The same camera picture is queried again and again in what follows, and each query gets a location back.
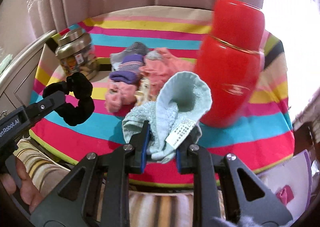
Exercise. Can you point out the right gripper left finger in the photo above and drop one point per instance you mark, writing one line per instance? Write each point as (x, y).
(96, 191)

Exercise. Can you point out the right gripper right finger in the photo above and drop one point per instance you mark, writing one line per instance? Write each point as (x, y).
(243, 193)

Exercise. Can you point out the magenta fuzzy sock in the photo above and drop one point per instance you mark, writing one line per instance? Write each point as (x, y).
(285, 195)

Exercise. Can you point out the black scrunchie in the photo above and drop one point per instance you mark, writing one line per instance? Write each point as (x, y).
(82, 89)

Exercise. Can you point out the light green towel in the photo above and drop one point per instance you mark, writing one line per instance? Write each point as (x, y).
(174, 115)

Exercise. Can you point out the purple knitted glove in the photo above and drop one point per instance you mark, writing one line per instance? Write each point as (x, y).
(128, 71)

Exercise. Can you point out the cream cabinet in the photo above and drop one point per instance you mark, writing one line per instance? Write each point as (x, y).
(18, 77)

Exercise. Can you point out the striped sofa cover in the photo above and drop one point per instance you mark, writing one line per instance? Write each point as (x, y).
(146, 209)

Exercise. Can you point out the white purple cardboard box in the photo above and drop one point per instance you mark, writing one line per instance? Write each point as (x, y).
(295, 172)

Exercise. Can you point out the gold lid snack jar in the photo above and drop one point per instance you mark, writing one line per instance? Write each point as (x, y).
(76, 53)

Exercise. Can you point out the pink knitted glove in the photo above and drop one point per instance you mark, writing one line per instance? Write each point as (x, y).
(119, 94)

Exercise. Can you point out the colourful striped tablecloth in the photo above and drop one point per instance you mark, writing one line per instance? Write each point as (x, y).
(261, 138)

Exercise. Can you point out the red thermos flask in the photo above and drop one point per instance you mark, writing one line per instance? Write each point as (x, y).
(230, 59)

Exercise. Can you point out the salmon pink knitted garment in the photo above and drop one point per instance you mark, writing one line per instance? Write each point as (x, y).
(162, 66)

